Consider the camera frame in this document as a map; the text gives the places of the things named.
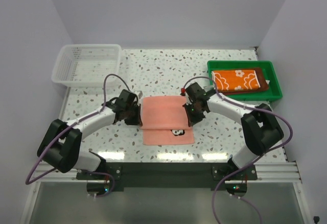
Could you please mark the brown towel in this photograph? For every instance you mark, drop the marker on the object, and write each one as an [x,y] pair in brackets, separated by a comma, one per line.
[263,82]

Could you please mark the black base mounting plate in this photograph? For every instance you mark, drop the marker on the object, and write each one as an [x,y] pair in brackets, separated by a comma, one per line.
[155,175]

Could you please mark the orange patterned cream towel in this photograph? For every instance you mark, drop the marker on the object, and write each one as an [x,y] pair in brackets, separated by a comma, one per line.
[236,80]

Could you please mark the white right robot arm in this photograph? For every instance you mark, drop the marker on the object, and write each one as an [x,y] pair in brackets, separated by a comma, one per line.
[260,127]

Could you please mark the white plastic laundry basket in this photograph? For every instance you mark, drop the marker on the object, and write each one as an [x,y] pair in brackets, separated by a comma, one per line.
[86,65]

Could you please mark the peach pink towel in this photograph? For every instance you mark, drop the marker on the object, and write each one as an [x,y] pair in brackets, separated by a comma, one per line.
[164,121]

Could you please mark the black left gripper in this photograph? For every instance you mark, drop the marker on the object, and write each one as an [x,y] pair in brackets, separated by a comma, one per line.
[136,120]

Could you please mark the aluminium rail frame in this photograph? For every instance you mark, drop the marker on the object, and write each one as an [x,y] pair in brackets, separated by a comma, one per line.
[273,167]

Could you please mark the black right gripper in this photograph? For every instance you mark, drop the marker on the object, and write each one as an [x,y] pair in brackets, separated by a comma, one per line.
[193,119]

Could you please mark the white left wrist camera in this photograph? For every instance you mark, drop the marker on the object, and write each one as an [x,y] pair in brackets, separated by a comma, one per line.
[139,94]

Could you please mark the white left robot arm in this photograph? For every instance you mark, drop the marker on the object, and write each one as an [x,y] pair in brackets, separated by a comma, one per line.
[61,144]

